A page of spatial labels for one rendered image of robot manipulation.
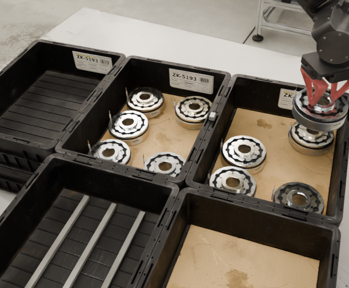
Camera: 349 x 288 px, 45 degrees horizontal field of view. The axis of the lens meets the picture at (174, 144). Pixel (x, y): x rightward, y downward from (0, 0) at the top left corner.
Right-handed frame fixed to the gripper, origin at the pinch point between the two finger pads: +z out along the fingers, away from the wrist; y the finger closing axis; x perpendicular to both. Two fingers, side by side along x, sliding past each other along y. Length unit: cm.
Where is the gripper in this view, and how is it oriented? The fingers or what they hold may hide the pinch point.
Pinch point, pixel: (323, 98)
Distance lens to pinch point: 87.1
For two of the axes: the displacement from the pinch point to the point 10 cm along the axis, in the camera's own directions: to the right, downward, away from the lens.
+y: 9.5, -2.4, 2.1
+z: 0.2, 7.0, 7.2
